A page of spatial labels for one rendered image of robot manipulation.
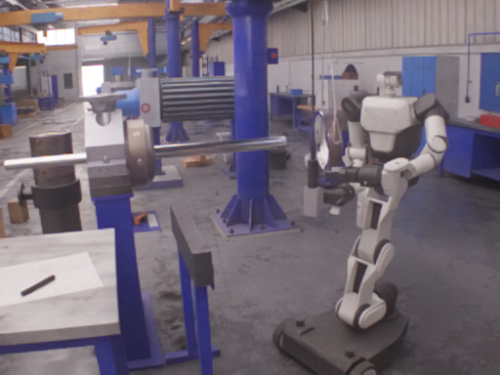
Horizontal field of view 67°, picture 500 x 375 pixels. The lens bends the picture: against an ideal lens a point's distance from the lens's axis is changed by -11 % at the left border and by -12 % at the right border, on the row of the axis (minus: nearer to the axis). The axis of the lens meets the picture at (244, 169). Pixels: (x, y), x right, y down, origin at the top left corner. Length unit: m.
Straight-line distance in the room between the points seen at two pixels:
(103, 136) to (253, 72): 2.12
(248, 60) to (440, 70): 3.82
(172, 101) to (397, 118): 4.19
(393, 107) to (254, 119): 2.15
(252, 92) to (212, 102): 1.95
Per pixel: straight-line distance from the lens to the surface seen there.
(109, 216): 2.05
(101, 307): 1.27
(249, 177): 4.06
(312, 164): 1.73
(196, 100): 5.84
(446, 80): 7.07
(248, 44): 3.94
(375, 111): 2.06
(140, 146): 2.15
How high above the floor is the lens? 1.50
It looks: 13 degrees down
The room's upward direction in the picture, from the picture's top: 1 degrees counter-clockwise
